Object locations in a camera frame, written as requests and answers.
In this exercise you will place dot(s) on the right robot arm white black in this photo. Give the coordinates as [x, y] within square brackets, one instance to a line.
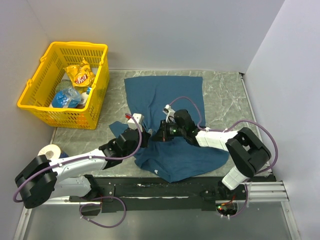
[247, 151]

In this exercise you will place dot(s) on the blue t-shirt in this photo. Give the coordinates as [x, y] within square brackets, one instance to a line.
[174, 160]

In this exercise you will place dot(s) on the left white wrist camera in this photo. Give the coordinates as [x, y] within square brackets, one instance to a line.
[135, 121]

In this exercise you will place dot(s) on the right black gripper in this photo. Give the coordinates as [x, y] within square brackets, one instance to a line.
[162, 135]

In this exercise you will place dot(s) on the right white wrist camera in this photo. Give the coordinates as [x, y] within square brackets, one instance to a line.
[169, 112]

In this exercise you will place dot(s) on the aluminium frame rail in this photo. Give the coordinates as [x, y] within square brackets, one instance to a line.
[271, 192]

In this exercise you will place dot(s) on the toilet paper roll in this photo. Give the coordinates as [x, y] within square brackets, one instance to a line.
[52, 151]

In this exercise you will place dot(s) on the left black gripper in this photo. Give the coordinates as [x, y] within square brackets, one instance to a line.
[145, 136]

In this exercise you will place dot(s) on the small white bottle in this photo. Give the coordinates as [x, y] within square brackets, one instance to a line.
[85, 96]

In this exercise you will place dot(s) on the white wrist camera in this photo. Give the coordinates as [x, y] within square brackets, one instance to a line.
[169, 112]
[135, 121]

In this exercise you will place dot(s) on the yellow plastic basket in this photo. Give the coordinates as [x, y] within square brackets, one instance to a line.
[40, 89]

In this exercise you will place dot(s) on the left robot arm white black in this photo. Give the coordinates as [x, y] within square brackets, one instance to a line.
[43, 179]

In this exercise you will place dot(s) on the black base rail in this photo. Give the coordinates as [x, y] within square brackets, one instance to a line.
[154, 193]

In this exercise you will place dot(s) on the yellow snack bag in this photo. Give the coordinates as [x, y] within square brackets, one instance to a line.
[81, 74]

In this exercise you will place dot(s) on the blue plastic bag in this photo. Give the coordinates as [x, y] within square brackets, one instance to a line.
[66, 98]

